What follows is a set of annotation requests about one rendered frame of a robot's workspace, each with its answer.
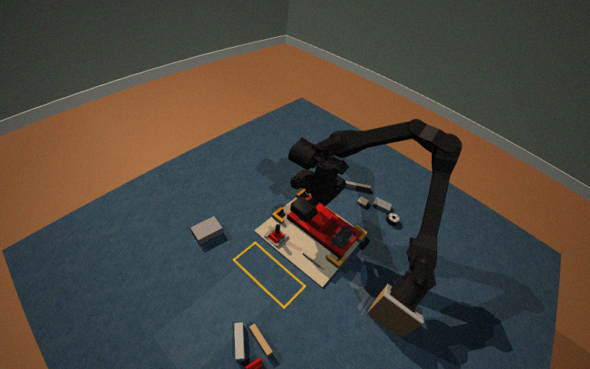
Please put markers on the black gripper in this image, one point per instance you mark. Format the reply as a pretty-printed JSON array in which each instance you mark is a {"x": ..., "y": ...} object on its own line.
[{"x": 321, "y": 193}]

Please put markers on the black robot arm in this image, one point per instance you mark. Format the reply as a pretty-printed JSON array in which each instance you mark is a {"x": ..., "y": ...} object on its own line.
[{"x": 409, "y": 289}]

